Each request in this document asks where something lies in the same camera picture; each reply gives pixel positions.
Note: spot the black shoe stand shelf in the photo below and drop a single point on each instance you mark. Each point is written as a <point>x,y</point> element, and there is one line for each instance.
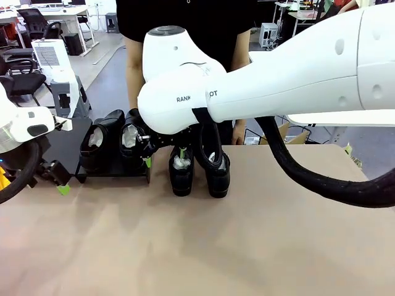
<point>117,174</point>
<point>66,145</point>

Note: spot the black computer tower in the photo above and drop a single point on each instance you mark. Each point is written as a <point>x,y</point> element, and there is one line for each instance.
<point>73,43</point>

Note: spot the person's left hand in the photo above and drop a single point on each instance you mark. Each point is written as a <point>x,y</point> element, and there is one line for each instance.
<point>239,135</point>

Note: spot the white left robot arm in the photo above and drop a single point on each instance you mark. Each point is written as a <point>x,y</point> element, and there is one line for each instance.
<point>18,126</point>

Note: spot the black office chair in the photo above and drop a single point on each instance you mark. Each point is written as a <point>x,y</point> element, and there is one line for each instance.
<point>21,83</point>
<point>34,23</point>

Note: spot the grey step stool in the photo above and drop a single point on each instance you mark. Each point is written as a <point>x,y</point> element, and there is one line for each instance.
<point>83,101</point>

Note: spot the black matte loafer shoe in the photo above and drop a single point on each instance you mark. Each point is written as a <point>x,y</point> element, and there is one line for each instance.
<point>181,182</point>

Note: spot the white computer case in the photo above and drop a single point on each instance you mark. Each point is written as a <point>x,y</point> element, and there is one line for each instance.
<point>269,34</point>

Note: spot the person torso black t-shirt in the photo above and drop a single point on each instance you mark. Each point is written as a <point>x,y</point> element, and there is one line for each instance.
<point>132,15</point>

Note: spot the person's left forearm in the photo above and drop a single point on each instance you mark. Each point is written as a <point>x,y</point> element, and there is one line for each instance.
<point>240,49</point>

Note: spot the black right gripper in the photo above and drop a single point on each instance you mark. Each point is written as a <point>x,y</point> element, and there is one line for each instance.
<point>172,138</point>

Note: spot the person in red shirt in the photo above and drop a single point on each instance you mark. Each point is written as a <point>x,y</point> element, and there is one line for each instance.
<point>344,3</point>

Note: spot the white workbench table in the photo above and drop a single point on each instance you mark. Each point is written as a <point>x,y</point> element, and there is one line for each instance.
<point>301,14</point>

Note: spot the person's right forearm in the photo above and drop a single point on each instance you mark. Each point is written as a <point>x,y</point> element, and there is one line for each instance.
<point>134,77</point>

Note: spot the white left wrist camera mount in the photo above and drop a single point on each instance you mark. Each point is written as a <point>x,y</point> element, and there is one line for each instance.
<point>63,124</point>

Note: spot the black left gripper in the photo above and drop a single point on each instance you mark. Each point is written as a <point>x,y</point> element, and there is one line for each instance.
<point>41,172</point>

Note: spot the black pole stand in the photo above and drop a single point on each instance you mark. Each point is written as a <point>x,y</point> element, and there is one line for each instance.
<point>321,9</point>

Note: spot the white air purifier appliance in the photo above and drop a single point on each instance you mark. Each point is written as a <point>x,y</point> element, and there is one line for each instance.
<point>52,68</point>

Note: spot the white office desk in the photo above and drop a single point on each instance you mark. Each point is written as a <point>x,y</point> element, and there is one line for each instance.
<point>61,12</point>

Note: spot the yellow red box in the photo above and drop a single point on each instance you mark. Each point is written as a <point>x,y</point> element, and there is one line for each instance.
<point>3,182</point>

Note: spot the grey plastic stool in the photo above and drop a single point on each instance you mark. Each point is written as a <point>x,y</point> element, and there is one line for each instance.
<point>111,23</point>

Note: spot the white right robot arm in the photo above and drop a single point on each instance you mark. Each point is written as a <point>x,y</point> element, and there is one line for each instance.
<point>277,80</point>

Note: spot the brown cardboard box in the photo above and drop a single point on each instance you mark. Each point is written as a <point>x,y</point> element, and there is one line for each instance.
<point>301,137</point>

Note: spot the black glossy dress shoe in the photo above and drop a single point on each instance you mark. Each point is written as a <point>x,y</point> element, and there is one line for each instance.
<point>89,160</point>
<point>131,155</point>

